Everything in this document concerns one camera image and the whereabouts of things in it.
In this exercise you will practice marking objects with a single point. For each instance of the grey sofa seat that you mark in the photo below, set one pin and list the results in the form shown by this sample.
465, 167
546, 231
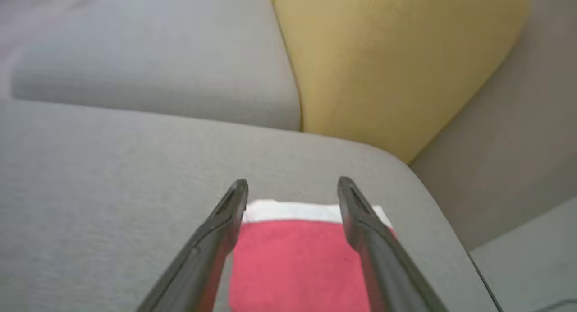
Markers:
536, 267

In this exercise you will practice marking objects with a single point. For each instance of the beige grey sofa backrest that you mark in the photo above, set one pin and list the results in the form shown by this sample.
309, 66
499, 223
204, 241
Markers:
518, 145

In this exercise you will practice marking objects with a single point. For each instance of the red shorts with white stripes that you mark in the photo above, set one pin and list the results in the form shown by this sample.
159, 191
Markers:
293, 267

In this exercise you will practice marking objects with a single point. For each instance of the yellow pillow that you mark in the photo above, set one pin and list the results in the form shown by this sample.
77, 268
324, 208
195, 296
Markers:
383, 64

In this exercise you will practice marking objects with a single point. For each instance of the large grey sofa seat cushion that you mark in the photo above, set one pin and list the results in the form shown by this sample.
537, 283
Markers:
112, 190

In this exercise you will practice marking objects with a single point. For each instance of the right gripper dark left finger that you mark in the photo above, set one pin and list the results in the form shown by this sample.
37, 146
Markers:
203, 267

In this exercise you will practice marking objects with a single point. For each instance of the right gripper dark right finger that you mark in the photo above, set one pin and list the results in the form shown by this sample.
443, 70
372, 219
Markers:
387, 267

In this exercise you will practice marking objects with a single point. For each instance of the small grey sofa cushion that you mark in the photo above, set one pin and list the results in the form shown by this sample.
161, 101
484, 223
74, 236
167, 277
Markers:
157, 55

